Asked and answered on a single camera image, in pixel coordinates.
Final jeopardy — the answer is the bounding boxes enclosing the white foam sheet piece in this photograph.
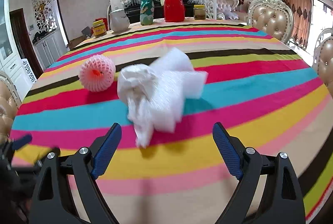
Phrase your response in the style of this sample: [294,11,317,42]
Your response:
[150,47,208,133]

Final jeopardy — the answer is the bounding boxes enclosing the ornate sofa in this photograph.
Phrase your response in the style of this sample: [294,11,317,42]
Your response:
[217,0,247,23]

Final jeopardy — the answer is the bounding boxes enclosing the brown curtains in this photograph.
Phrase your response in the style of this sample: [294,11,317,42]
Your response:
[283,0,312,50]

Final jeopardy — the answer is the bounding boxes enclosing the red thermos jug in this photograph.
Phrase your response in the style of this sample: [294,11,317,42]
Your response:
[164,0,185,22]

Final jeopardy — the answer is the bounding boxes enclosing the yellow lidded jar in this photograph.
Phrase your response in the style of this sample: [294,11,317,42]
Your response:
[92,19,107,37]

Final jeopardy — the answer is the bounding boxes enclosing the striped colourful tablecloth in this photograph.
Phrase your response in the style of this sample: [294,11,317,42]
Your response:
[11,20,332,223]

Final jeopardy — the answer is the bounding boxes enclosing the small yellow lid jar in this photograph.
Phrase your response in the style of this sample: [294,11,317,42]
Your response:
[193,5,206,20]

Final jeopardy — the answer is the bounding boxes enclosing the white plastic bag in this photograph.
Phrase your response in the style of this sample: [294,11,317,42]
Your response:
[117,64,158,148]

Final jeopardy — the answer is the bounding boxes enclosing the green snack bag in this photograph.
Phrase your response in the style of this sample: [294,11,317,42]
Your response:
[140,0,154,26]

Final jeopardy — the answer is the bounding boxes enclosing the white cabinet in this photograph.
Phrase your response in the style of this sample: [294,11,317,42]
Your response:
[33,30,67,71]

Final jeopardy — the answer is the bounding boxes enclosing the beige tufted chair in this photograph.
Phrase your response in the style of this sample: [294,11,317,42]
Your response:
[247,0,294,44]
[312,28,333,96]

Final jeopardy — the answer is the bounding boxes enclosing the pink foam fruit net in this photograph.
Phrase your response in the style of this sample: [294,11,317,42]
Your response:
[78,55,116,92]

